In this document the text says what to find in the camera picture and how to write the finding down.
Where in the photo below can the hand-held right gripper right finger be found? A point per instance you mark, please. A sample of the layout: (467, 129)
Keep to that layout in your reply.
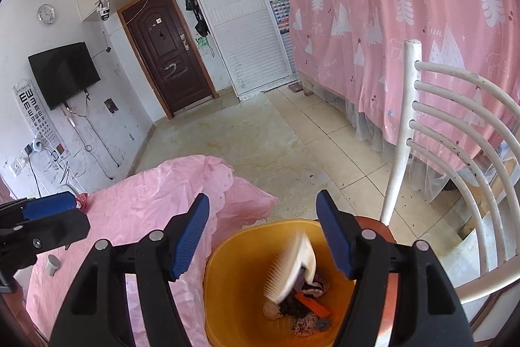
(333, 233)

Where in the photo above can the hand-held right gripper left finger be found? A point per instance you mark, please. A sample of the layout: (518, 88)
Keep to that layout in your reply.
(191, 237)

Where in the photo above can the black and pink wrapper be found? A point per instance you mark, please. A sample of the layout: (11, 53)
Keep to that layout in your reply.
(315, 286)

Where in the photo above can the purple floor scale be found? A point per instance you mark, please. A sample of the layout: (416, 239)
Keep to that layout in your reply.
(293, 87)

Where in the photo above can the orange plastic bin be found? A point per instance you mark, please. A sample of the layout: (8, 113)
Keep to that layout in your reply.
(239, 282)

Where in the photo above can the patterned wrapper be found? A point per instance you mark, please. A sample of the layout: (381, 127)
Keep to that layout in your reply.
(308, 324)

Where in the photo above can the red snack wrapper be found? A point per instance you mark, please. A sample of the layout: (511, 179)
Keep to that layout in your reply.
(81, 202)

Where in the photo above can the pink tree-print curtain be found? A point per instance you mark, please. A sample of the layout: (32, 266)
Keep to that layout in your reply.
(406, 5)

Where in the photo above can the pink plastic tablecloth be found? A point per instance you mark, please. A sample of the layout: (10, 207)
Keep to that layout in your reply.
(134, 208)

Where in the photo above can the white power adapter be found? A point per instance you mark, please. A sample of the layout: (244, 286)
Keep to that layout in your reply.
(34, 147)

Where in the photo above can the white hair brush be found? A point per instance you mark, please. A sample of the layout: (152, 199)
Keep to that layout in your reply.
(284, 274)

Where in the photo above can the brown wall box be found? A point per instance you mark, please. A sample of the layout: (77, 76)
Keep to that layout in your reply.
(110, 106)

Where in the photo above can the white slatted wardrobe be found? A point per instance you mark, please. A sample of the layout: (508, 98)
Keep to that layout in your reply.
(239, 26)

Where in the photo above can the small white cup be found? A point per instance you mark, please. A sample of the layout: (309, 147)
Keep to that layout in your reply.
(53, 265)

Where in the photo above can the white metal chair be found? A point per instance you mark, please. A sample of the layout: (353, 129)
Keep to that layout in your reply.
(410, 107)

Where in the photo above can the hanging black bags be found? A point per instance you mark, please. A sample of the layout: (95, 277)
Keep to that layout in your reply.
(197, 13)

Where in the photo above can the orange packet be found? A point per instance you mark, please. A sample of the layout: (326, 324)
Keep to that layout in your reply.
(315, 304)

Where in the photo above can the brown entrance door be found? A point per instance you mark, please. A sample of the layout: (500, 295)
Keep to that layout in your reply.
(170, 54)

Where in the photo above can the round wall clock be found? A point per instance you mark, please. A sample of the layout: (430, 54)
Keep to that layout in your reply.
(46, 14)

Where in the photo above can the black wall television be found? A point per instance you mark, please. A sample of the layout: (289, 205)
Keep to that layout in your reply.
(65, 74)

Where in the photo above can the eye chart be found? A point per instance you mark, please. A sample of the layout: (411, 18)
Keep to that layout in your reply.
(34, 115)

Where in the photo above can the wall socket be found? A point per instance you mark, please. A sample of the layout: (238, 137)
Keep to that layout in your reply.
(17, 167)

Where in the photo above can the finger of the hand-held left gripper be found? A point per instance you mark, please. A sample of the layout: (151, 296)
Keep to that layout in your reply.
(53, 229)
(48, 205)

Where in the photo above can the white security camera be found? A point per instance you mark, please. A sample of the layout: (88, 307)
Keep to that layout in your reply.
(103, 10)

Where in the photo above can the green hanging item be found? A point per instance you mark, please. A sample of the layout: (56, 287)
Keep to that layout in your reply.
(202, 41)

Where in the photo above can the round beige powder puff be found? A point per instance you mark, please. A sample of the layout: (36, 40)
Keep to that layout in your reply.
(272, 310)

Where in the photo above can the white mesh bed skirt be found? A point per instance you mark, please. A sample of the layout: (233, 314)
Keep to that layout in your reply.
(365, 127)

